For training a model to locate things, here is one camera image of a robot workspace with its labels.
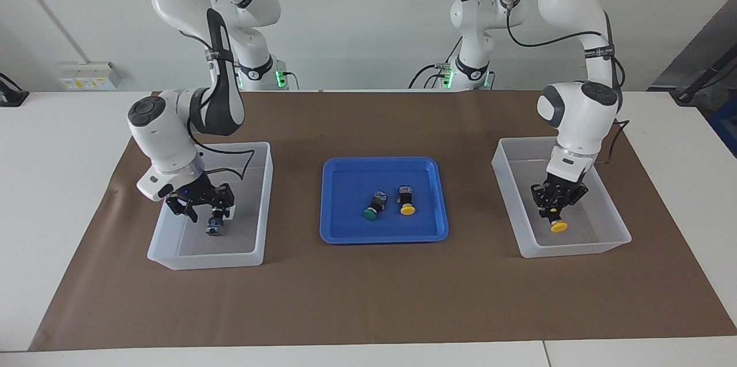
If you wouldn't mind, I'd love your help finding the black stand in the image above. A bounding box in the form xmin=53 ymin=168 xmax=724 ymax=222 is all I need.
xmin=671 ymin=47 xmax=737 ymax=104

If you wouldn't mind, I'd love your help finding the green push button switch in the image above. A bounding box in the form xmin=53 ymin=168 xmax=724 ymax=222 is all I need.
xmin=363 ymin=190 xmax=389 ymax=221
xmin=206 ymin=210 xmax=227 ymax=239

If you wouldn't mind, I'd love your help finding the black desk clamp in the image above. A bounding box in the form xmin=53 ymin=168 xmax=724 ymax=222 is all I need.
xmin=0 ymin=72 xmax=29 ymax=107

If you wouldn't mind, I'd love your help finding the white wall conduit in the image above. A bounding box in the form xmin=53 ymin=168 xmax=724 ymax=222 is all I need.
xmin=10 ymin=0 xmax=90 ymax=63

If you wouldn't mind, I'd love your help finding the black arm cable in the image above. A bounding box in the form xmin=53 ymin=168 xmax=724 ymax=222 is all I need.
xmin=506 ymin=0 xmax=629 ymax=166
xmin=187 ymin=30 xmax=255 ymax=183

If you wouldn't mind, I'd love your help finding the translucent white plastic box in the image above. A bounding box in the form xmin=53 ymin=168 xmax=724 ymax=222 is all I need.
xmin=491 ymin=137 xmax=632 ymax=259
xmin=147 ymin=142 xmax=273 ymax=271

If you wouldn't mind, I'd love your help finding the brown paper table mat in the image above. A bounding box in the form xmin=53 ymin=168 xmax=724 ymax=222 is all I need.
xmin=29 ymin=89 xmax=737 ymax=351

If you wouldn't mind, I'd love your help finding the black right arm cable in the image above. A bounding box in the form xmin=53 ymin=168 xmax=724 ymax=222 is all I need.
xmin=187 ymin=30 xmax=255 ymax=183

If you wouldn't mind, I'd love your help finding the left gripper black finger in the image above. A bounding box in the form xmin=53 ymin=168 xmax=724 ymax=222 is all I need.
xmin=531 ymin=184 xmax=553 ymax=219
xmin=557 ymin=197 xmax=582 ymax=221

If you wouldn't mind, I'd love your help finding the blue plastic tray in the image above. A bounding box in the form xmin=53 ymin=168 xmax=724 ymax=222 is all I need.
xmin=320 ymin=157 xmax=450 ymax=244

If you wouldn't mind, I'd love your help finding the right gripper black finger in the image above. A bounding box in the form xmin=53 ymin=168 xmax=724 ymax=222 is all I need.
xmin=212 ymin=183 xmax=235 ymax=221
xmin=166 ymin=199 xmax=199 ymax=224

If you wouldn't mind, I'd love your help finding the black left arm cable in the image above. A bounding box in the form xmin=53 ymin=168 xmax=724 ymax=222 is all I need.
xmin=506 ymin=0 xmax=629 ymax=166

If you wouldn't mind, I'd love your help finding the blue crate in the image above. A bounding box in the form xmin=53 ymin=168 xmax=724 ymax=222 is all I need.
xmin=707 ymin=96 xmax=737 ymax=157

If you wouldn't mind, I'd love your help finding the white wall socket box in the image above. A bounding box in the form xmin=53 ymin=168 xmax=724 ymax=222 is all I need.
xmin=58 ymin=62 xmax=123 ymax=91

